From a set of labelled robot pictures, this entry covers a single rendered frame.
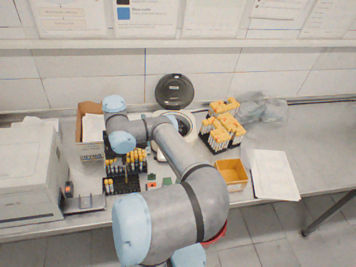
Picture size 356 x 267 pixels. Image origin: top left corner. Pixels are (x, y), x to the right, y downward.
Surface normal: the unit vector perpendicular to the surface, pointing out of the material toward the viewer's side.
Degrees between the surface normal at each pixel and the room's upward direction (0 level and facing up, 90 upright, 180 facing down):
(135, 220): 9
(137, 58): 90
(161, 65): 90
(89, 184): 0
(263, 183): 1
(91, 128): 1
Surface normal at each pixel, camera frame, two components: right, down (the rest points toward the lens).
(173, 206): 0.15, -0.58
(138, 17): 0.19, 0.78
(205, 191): 0.25, -0.73
